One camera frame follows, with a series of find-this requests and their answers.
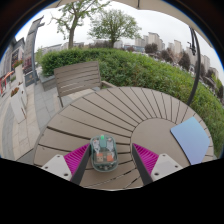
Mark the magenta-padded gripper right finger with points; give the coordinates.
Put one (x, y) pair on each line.
(165, 166)

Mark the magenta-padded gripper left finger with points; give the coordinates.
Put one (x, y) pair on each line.
(58, 166)

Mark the transparent green computer mouse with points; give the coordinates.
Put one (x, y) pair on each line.
(104, 155)

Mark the blue mouse pad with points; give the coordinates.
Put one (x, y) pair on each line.
(191, 140)

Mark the white planter box with flowers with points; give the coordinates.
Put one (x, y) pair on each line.
(18, 106)

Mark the brown slatted outdoor chair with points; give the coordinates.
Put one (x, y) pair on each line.
(78, 78)

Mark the dark curved parasol pole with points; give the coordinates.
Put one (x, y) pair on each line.
(197, 66)

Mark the tall grey sign pillar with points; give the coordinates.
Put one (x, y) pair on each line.
(29, 53)

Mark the bare-trunked leaning tree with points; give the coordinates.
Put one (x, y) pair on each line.
(71, 30)

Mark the round leafy green tree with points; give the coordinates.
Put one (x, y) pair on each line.
(113, 25)

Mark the beige parasol canopy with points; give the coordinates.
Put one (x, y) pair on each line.
(156, 6)

